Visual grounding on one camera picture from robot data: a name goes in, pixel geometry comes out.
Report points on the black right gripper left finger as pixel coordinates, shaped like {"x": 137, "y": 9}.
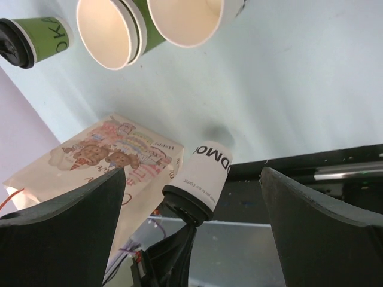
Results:
{"x": 64, "y": 241}

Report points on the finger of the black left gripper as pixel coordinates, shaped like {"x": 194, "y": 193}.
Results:
{"x": 167, "y": 262}

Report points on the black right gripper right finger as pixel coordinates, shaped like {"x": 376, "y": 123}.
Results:
{"x": 321, "y": 241}

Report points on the brown paper takeout bag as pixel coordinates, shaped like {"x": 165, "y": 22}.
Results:
{"x": 149, "y": 160}

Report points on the black coffee cup lid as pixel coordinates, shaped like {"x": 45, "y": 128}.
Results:
{"x": 14, "y": 46}

